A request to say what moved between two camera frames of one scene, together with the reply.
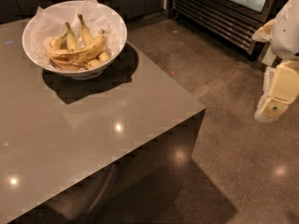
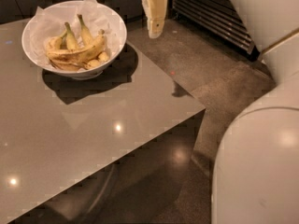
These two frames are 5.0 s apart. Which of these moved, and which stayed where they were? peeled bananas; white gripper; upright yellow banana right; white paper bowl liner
Moved: white gripper
Stayed: upright yellow banana right; peeled bananas; white paper bowl liner
